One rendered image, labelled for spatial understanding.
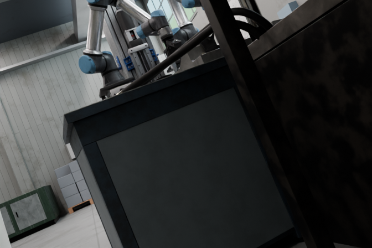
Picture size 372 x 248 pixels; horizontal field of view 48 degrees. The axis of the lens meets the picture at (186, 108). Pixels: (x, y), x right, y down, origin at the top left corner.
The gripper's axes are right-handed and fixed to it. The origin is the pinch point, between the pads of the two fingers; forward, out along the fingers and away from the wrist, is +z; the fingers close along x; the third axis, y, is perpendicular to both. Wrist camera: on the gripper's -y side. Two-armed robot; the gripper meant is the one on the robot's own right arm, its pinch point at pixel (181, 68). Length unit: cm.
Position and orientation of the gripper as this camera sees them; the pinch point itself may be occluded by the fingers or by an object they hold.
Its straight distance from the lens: 227.4
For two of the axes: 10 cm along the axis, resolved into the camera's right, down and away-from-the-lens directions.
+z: 3.9, 9.2, -0.6
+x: -8.8, 3.5, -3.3
